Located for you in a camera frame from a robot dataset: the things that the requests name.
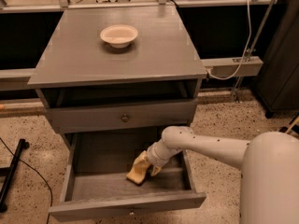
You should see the white bowl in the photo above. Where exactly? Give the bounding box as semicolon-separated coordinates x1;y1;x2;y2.
100;24;138;49

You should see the dark cabinet at right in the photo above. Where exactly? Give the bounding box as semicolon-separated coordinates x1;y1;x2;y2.
252;0;299;119

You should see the brass drawer knob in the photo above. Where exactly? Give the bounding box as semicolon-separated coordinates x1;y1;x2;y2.
121;114;129;122

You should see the grey wooden cabinet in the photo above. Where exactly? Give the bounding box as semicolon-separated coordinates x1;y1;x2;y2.
28;6;206;145

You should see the black wheeled stand base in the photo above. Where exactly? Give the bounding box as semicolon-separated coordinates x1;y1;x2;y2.
279;112;299;134

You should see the black stand leg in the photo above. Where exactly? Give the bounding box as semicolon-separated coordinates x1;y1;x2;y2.
0;139;29;213

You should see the grey metal rail frame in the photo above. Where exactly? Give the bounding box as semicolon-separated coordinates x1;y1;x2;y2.
1;0;277;90

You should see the black floor cable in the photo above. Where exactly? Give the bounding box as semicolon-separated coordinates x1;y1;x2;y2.
0;136;54;224

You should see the closed grey top drawer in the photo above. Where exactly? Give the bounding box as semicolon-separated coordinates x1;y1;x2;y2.
46;99;197;133

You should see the yellow sponge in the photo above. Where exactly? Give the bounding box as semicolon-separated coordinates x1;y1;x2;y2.
126;166;148;185

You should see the open grey middle drawer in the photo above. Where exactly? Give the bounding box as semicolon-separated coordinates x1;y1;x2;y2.
50;127;206;222

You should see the white cable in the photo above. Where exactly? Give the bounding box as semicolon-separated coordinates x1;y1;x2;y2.
206;0;252;81

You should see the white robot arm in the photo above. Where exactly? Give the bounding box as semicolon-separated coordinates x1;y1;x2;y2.
127;126;299;224

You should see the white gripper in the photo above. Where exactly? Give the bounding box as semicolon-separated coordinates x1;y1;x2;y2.
133;140;180;176

